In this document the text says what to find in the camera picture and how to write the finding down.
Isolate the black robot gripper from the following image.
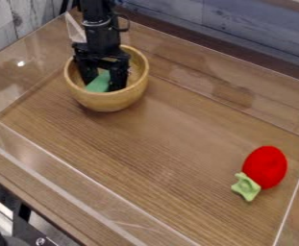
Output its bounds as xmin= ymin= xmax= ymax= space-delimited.
xmin=72 ymin=18 xmax=129 ymax=91

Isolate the green rectangular block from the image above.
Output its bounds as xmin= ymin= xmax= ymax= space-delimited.
xmin=84 ymin=70 xmax=111 ymax=92

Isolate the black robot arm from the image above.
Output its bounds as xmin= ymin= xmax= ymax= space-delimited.
xmin=72 ymin=0 xmax=131 ymax=92

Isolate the brown wooden bowl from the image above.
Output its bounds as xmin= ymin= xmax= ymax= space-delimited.
xmin=63 ymin=44 xmax=149 ymax=112

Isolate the red plush ball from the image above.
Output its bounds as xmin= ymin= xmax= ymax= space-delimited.
xmin=242 ymin=146 xmax=287 ymax=189

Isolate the small green plastic toy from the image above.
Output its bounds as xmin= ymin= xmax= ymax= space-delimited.
xmin=231 ymin=172 xmax=260 ymax=202

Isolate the black metal table frame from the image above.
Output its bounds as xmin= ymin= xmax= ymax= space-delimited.
xmin=13 ymin=202 xmax=73 ymax=246

